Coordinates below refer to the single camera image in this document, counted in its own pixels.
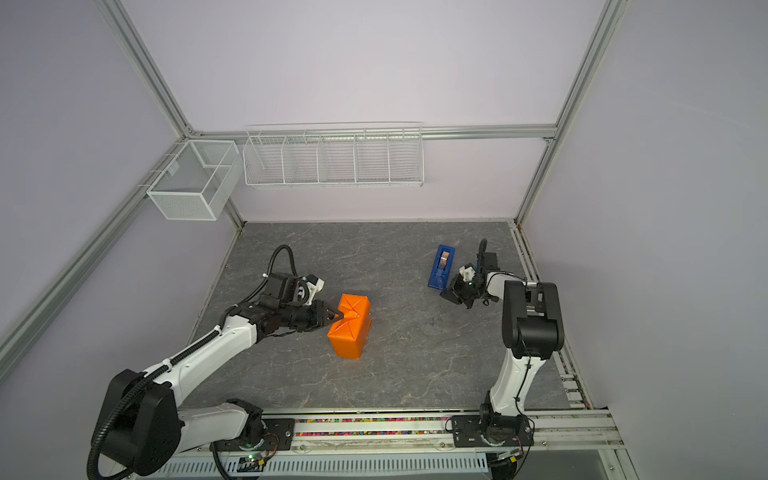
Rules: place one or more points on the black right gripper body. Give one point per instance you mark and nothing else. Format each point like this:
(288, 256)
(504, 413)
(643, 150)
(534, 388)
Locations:
(466, 291)

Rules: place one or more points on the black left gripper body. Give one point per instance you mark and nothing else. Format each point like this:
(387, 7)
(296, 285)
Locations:
(300, 316)

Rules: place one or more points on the orange wrapping paper sheet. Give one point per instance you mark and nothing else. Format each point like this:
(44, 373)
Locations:
(348, 335)

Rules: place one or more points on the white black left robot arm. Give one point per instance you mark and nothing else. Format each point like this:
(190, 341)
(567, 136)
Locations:
(142, 423)

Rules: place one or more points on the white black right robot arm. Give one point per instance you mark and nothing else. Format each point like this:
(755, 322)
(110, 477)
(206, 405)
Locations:
(531, 331)

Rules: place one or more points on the blue tape dispenser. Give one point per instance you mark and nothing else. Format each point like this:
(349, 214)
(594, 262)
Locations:
(442, 264)

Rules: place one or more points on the white mesh side basket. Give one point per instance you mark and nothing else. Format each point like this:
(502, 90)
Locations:
(198, 180)

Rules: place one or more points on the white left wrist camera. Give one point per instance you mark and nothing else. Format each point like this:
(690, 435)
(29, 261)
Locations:
(308, 287)

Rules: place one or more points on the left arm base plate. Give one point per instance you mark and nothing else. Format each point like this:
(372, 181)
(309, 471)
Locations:
(268, 435)

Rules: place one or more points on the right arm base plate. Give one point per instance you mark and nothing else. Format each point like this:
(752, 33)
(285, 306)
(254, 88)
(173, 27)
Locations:
(491, 431)

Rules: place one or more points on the white wire wall shelf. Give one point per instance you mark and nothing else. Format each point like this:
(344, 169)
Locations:
(334, 154)

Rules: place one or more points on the white vented cable duct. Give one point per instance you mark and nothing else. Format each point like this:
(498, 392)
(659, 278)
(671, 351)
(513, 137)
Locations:
(354, 466)

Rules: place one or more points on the aluminium front rail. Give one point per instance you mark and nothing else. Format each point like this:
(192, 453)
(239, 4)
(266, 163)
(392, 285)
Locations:
(319, 431)

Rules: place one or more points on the aluminium corner frame post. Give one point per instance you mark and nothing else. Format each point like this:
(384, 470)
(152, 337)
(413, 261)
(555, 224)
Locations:
(130, 41)

